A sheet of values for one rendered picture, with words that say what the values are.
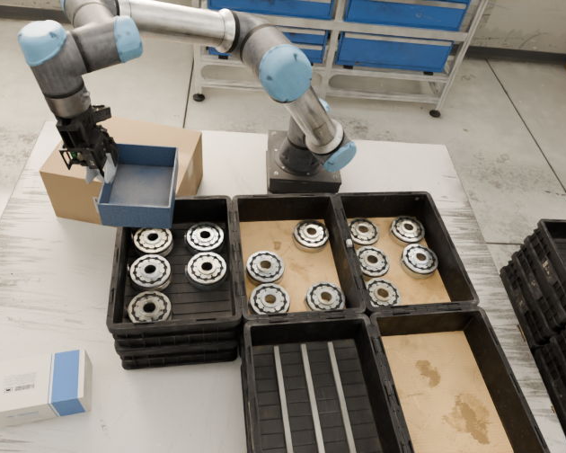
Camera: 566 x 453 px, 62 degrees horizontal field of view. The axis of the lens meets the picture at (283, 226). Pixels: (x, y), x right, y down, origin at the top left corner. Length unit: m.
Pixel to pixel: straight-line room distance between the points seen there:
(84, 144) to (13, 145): 2.12
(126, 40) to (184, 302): 0.64
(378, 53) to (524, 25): 1.64
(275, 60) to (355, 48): 2.11
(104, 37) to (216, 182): 0.88
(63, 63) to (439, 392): 1.05
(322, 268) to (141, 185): 0.53
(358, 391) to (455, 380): 0.25
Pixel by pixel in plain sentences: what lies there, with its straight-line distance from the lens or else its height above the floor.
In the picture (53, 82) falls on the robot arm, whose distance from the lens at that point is 0.93.
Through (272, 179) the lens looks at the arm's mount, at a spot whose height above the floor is 0.80.
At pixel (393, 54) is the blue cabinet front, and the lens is 3.24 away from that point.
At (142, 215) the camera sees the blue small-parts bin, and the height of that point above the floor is 1.10.
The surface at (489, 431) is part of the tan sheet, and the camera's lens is 1.26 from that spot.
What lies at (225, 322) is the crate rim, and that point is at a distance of 1.09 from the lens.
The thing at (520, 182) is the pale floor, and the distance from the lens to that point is 3.33.
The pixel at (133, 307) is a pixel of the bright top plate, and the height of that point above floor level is 0.86.
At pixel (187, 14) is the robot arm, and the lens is 1.12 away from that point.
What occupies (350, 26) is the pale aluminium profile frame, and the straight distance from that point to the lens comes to 3.05.
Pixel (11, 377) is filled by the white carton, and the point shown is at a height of 0.79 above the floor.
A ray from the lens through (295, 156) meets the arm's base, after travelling 1.59.
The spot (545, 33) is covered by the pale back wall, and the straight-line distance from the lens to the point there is 4.66.
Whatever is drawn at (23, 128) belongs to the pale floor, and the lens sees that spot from 3.22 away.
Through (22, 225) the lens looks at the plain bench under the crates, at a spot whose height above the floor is 0.70.
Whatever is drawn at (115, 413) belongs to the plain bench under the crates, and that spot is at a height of 0.70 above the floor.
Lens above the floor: 1.89
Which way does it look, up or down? 49 degrees down
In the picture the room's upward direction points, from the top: 10 degrees clockwise
